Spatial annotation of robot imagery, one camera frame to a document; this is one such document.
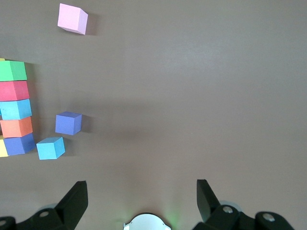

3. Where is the green foam cube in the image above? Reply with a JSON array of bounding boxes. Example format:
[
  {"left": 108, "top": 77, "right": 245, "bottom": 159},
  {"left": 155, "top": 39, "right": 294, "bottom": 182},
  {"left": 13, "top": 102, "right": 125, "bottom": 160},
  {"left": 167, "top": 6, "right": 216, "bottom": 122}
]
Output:
[{"left": 0, "top": 60, "right": 28, "bottom": 82}]

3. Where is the light blue foam cube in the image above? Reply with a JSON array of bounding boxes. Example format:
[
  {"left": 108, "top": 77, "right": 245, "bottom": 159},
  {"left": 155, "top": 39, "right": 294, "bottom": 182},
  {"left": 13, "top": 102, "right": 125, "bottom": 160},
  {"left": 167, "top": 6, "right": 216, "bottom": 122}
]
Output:
[
  {"left": 0, "top": 98, "right": 33, "bottom": 121},
  {"left": 36, "top": 136, "right": 66, "bottom": 161}
]

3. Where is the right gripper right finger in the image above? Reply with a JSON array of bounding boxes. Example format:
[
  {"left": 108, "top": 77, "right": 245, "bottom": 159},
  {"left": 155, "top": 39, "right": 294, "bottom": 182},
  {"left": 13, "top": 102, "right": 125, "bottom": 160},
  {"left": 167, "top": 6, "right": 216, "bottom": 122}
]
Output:
[{"left": 191, "top": 179, "right": 295, "bottom": 230}]

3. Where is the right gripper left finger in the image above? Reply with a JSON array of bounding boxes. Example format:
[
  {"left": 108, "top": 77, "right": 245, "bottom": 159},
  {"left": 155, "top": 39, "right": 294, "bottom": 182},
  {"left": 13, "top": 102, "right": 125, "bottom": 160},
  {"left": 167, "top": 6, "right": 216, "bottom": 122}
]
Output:
[{"left": 0, "top": 181, "right": 89, "bottom": 230}]

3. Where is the brown table mat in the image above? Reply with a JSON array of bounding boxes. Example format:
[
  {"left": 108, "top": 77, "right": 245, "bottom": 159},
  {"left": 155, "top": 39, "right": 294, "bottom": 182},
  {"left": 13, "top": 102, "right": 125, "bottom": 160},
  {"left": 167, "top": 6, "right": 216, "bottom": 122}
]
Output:
[{"left": 0, "top": 0, "right": 307, "bottom": 230}]

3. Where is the red foam cube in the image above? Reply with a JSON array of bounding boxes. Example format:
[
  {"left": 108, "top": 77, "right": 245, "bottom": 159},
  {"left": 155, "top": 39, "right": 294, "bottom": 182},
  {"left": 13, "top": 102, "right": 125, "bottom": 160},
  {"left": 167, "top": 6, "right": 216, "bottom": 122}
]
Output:
[{"left": 0, "top": 80, "right": 30, "bottom": 102}]

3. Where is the orange foam cube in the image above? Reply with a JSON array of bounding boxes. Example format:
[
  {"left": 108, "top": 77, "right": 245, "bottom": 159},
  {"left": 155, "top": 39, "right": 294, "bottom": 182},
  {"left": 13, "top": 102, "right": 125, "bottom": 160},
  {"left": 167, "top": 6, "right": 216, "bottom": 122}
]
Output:
[{"left": 0, "top": 116, "right": 34, "bottom": 138}]

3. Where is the purple foam cube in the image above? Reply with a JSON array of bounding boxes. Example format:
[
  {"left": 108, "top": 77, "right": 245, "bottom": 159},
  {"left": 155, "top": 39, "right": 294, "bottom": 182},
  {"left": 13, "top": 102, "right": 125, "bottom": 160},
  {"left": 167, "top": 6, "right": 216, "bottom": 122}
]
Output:
[
  {"left": 3, "top": 132, "right": 36, "bottom": 156},
  {"left": 55, "top": 111, "right": 83, "bottom": 136}
]

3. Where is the pink foam cube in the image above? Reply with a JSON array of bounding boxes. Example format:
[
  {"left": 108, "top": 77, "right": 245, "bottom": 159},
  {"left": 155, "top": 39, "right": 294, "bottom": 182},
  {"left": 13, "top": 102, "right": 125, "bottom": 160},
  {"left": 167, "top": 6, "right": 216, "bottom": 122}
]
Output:
[{"left": 57, "top": 3, "right": 89, "bottom": 35}]

